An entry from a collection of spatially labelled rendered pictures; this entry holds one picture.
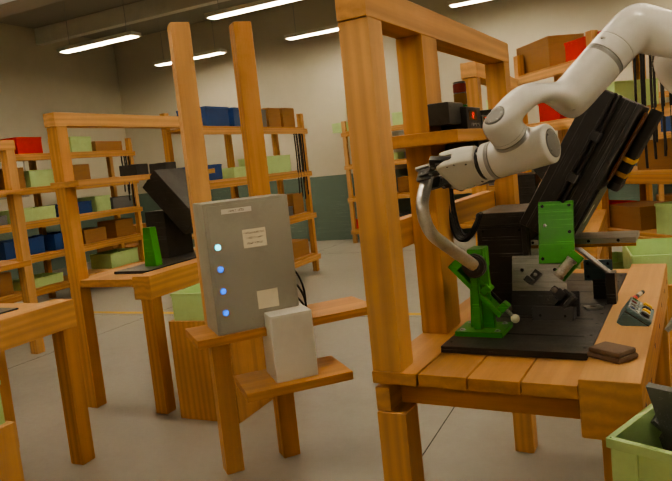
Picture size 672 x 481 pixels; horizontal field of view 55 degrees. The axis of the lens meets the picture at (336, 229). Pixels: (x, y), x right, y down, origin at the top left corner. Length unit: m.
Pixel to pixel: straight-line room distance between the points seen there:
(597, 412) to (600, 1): 10.03
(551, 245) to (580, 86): 0.92
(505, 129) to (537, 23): 10.15
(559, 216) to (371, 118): 0.82
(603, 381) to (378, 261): 0.63
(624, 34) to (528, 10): 10.04
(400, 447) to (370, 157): 0.82
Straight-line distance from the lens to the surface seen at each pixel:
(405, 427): 1.91
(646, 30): 1.54
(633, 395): 1.70
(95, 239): 10.08
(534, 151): 1.38
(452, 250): 1.57
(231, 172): 7.53
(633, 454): 1.25
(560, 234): 2.27
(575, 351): 1.91
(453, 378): 1.79
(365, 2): 1.79
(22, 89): 13.58
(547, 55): 6.21
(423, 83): 2.12
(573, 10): 11.45
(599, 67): 1.48
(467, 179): 1.49
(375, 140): 1.75
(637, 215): 5.43
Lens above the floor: 1.48
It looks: 6 degrees down
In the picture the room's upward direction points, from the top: 6 degrees counter-clockwise
